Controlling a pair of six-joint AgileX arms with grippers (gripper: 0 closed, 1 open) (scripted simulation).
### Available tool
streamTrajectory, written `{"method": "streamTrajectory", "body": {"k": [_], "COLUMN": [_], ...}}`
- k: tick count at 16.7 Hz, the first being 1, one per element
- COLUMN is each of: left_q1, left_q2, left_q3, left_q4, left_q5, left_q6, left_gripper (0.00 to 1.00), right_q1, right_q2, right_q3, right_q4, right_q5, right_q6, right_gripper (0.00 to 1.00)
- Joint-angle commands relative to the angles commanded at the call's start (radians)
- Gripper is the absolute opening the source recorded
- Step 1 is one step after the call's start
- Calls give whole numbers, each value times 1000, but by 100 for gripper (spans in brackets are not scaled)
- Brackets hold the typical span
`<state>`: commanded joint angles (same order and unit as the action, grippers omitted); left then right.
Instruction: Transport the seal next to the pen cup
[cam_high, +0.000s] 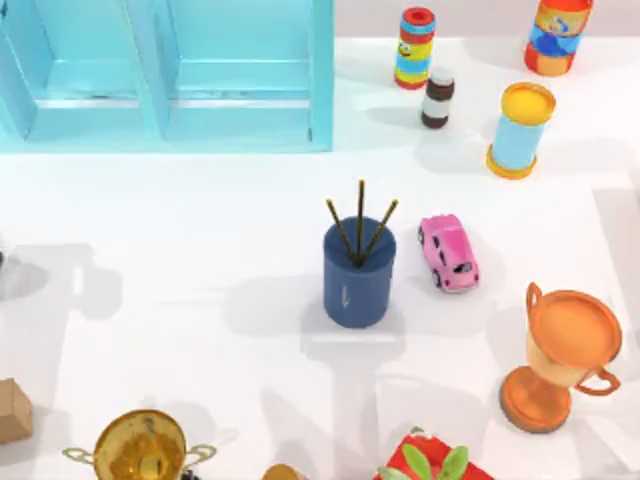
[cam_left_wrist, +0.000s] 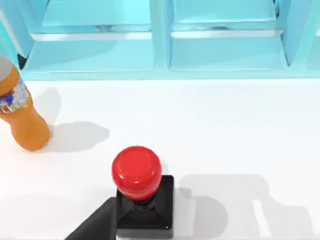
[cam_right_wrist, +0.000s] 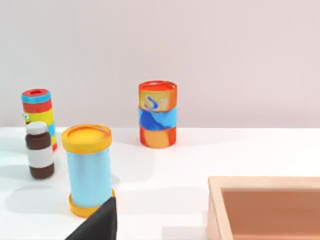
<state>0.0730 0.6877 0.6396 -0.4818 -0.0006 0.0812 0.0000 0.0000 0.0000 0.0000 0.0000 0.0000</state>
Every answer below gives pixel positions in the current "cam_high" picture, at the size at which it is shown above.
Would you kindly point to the gold trophy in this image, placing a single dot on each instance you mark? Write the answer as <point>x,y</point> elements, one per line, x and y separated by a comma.
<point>140,450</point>

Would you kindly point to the pink toy car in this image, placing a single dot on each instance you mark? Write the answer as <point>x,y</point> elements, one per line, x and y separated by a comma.
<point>450,255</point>

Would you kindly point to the dark blue cylindrical pot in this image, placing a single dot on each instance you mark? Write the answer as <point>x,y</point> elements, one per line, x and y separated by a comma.
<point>358,295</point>

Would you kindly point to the brown cardboard box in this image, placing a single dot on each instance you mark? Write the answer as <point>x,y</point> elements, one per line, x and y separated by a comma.
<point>12,412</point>

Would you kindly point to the thin brown stick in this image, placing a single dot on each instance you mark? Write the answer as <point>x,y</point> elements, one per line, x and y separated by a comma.
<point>380,232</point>
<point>340,231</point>
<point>360,220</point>

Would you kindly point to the light blue rack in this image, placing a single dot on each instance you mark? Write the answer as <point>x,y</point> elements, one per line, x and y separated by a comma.
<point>150,75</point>

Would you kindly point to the orange and blue can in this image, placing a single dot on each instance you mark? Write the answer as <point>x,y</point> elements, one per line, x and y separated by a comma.
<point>556,40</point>

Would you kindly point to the orange trophy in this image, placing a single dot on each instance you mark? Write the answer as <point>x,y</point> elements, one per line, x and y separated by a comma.
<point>565,345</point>

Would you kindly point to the red pot with green plant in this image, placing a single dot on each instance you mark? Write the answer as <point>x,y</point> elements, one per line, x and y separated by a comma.
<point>430,457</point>

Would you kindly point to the brown and white bottle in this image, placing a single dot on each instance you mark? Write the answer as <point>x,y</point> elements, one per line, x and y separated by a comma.
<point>438,100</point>

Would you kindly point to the light blue and yellow can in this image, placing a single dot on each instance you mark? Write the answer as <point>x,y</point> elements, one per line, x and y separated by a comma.
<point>517,135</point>

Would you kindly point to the orange rounded object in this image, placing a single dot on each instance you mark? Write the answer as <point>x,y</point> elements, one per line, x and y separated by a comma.
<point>282,474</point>

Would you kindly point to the striped can with cartoon face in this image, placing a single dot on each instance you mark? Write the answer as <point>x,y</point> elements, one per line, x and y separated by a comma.
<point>414,55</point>

